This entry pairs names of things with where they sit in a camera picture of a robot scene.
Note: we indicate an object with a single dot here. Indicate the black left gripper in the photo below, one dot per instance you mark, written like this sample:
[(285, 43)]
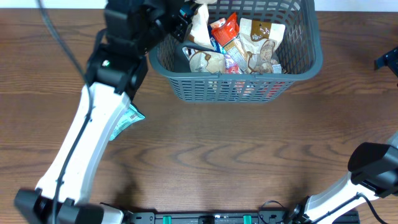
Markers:
[(183, 23)]

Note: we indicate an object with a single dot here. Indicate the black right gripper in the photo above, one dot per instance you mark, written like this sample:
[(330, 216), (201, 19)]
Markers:
[(387, 61)]

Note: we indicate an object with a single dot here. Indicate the cream brown snack bag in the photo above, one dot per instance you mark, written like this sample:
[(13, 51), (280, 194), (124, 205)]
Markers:
[(199, 33)]

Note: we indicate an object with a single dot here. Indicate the orange cracker package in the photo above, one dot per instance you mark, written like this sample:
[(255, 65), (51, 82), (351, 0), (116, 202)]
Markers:
[(250, 44)]

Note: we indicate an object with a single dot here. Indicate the grey plastic basket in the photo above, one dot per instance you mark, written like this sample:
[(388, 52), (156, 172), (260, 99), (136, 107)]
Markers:
[(300, 55)]

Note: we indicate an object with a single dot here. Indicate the colourful tissue pack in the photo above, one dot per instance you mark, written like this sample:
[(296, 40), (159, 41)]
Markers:
[(224, 36)]

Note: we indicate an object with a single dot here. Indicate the teal snack wrapper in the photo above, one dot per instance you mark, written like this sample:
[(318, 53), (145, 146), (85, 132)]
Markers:
[(131, 116)]

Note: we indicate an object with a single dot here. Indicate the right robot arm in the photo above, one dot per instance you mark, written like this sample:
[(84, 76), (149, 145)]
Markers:
[(372, 174)]

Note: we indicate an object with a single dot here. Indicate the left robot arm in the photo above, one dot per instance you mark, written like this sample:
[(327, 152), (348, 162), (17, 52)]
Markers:
[(113, 74)]

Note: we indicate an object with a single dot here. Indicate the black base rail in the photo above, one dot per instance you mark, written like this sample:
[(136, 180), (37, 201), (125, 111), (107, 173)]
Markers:
[(264, 215)]

